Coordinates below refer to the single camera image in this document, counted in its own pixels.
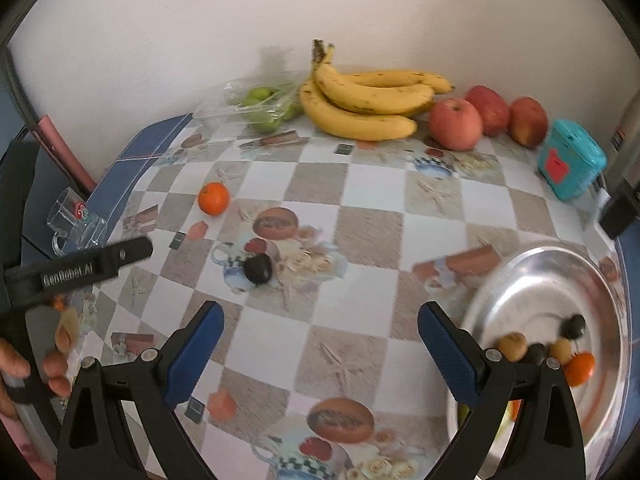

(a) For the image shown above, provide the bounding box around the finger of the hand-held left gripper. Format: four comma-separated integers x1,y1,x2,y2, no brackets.
106,236,154,277

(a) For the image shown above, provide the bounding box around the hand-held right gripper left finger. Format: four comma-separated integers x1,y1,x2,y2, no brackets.
54,301,225,480

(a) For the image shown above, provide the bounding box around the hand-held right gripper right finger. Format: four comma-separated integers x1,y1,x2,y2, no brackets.
417,301,587,480

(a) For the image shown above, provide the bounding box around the brown kiwi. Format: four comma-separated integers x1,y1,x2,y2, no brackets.
549,337,573,366
497,332,528,361

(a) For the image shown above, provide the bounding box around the green apple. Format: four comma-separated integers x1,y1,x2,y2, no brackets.
456,400,523,426

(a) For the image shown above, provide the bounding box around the dark purple plum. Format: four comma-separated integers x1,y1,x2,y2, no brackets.
243,253,274,286
562,314,587,339
522,342,548,367

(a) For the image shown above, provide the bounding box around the round metal plate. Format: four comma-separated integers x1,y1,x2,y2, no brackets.
447,246,628,480

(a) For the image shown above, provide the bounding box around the person's left hand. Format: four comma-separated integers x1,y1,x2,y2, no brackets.
0,337,74,418

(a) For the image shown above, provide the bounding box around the clear glass mug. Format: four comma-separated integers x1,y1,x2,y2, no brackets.
46,187,109,257

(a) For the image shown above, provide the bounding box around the orange tangerine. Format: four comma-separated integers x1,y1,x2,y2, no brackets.
562,352,597,387
198,182,230,217

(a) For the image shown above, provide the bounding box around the checkered printed tablecloth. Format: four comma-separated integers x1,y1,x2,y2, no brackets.
85,112,626,480

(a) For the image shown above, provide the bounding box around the clear bag of green jujubes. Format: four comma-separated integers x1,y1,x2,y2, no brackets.
192,72,311,134

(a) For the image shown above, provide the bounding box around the black power adapter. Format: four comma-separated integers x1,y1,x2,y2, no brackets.
598,192,640,241

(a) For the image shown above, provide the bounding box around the teal plastic box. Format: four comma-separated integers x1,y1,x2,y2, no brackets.
537,119,608,201

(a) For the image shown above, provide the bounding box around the pink red apple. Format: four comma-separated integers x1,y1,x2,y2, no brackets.
427,98,484,151

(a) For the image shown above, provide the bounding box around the dark red apple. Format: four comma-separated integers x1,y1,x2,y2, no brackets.
509,96,549,148
464,85,512,137

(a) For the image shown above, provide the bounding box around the yellow banana bunch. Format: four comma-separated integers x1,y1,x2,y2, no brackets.
299,39,456,142

